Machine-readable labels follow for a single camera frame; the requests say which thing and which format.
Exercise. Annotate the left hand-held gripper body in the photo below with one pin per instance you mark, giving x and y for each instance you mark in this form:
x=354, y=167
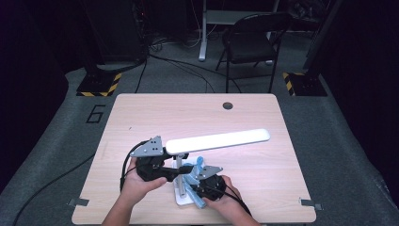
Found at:
x=150, y=147

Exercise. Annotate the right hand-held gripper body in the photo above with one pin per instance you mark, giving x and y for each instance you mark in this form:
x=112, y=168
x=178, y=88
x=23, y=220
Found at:
x=208, y=188

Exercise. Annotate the blue striped cloth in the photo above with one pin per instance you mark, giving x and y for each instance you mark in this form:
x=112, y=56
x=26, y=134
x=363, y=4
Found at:
x=191, y=179

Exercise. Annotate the white desk lamp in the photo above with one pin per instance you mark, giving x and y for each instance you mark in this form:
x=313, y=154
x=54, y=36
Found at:
x=216, y=140

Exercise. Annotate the person's right hand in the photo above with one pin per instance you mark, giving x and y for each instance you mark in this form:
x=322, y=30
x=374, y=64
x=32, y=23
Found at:
x=224, y=204

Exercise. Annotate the person's left hand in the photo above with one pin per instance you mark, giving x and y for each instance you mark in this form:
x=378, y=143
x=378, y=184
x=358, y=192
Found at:
x=138, y=186

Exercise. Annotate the black stand with striped base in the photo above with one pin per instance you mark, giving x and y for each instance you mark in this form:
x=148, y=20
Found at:
x=98, y=84
x=309, y=84

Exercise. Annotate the grey tape piece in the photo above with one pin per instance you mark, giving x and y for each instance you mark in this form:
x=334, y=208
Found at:
x=78, y=202
x=310, y=204

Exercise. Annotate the black cabinet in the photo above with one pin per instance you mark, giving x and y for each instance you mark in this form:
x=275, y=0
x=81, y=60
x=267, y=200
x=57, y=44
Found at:
x=116, y=31

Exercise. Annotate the black folding chair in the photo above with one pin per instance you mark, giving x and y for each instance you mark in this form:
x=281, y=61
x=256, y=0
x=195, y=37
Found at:
x=251, y=40

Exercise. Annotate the white desk frame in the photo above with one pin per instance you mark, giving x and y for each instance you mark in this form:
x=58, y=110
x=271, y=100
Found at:
x=204, y=31

